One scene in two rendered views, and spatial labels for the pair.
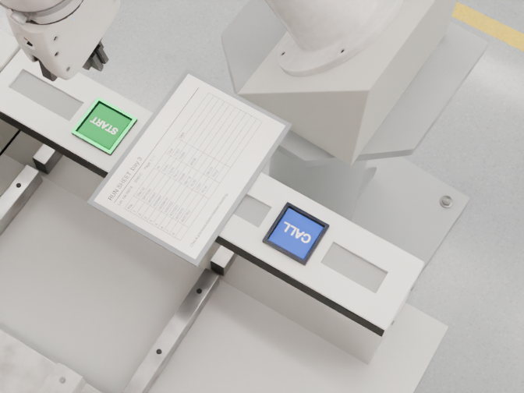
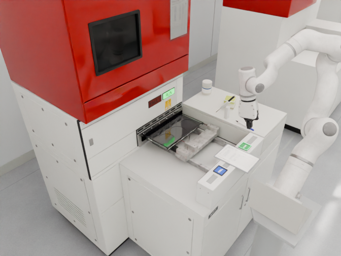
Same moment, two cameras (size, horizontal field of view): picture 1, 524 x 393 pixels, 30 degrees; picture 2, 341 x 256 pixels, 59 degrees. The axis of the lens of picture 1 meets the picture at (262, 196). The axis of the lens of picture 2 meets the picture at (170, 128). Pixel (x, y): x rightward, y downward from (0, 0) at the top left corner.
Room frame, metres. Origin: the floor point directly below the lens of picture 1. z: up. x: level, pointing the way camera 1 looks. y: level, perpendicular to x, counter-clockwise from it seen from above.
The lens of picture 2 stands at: (0.43, -1.22, 2.04)
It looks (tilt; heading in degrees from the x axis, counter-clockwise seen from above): 35 degrees down; 103
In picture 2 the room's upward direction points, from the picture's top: straight up
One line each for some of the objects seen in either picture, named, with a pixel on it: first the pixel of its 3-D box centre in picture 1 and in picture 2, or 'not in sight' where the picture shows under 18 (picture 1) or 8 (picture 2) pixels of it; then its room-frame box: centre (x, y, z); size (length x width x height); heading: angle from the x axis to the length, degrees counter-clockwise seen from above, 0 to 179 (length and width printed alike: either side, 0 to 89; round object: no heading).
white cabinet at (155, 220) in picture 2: not in sight; (203, 190); (0.33, 0.33, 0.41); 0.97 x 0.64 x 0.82; 63
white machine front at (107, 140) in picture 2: not in sight; (139, 120); (-0.09, 0.24, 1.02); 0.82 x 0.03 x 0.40; 63
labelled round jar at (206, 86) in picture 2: not in sight; (206, 87); (0.25, 0.77, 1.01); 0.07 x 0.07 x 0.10
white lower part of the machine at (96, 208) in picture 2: not in sight; (113, 169); (-0.39, 0.39, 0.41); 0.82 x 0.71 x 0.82; 63
